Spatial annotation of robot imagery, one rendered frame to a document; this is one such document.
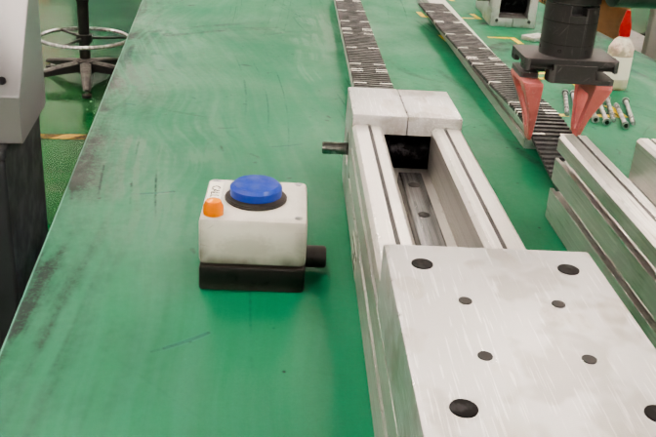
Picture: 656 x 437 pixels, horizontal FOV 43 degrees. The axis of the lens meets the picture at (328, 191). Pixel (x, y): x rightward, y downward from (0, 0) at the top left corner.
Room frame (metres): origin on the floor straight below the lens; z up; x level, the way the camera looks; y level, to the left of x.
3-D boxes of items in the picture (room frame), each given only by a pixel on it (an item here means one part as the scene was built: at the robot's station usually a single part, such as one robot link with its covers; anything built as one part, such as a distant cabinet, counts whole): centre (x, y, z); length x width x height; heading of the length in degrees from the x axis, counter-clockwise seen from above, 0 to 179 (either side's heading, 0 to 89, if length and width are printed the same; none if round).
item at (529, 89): (0.90, -0.24, 0.85); 0.07 x 0.07 x 0.09; 3
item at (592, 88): (0.90, -0.26, 0.85); 0.07 x 0.07 x 0.09; 3
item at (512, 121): (1.40, -0.22, 0.79); 0.96 x 0.04 x 0.03; 3
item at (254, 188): (0.59, 0.06, 0.84); 0.04 x 0.04 x 0.02
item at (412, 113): (0.76, -0.05, 0.83); 0.12 x 0.09 x 0.10; 93
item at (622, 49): (1.24, -0.42, 0.84); 0.04 x 0.04 x 0.12
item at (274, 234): (0.59, 0.05, 0.81); 0.10 x 0.08 x 0.06; 93
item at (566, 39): (0.90, -0.25, 0.92); 0.10 x 0.07 x 0.07; 93
